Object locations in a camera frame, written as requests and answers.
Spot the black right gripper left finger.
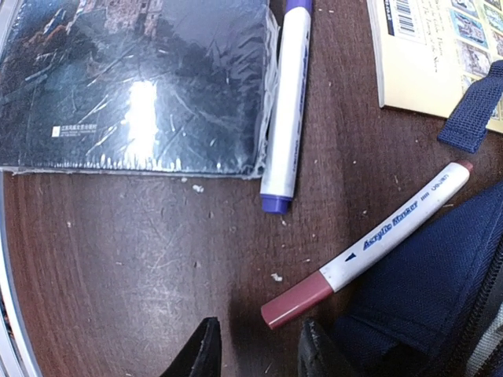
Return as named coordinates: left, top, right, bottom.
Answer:
left=161, top=317, right=222, bottom=377

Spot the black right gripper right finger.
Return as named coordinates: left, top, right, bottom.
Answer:
left=298, top=318, right=354, bottom=377

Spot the red capped white marker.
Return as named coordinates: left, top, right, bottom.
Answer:
left=261, top=160, right=473, bottom=329

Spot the navy blue backpack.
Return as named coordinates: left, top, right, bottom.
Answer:
left=329, top=59, right=503, bottom=377

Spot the purple capped white marker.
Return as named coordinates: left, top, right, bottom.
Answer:
left=260, top=1, right=313, bottom=214

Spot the dark Wuthering Heights book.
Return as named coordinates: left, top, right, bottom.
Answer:
left=1, top=1, right=279, bottom=179

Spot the yellow paperback book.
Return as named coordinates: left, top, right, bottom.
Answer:
left=367, top=0, right=502, bottom=119

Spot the front aluminium rail frame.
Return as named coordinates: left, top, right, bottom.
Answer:
left=1, top=174, right=42, bottom=377

